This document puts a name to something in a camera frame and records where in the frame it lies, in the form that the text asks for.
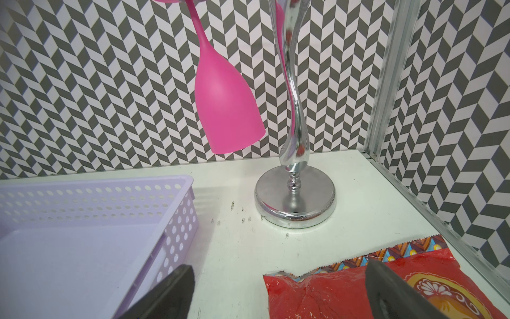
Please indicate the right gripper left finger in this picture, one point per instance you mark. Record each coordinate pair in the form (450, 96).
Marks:
(171, 298)

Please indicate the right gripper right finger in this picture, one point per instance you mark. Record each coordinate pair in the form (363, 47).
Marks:
(391, 297)

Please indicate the lilac plastic basket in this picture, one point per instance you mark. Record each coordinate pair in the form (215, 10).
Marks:
(91, 249)

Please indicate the red candy bag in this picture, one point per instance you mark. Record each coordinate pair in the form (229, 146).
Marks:
(338, 290)

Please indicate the chrome glass holder stand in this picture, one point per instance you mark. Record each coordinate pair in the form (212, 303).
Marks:
(293, 195)

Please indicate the pink plastic wine glass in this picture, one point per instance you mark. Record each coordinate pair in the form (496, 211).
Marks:
(225, 103)

